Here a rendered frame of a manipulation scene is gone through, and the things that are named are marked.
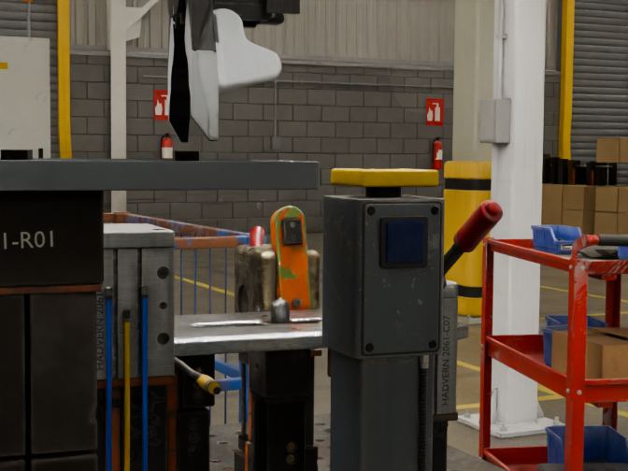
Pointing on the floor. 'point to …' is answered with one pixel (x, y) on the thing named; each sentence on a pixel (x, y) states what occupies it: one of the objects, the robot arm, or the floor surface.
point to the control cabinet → (25, 93)
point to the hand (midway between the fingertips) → (186, 142)
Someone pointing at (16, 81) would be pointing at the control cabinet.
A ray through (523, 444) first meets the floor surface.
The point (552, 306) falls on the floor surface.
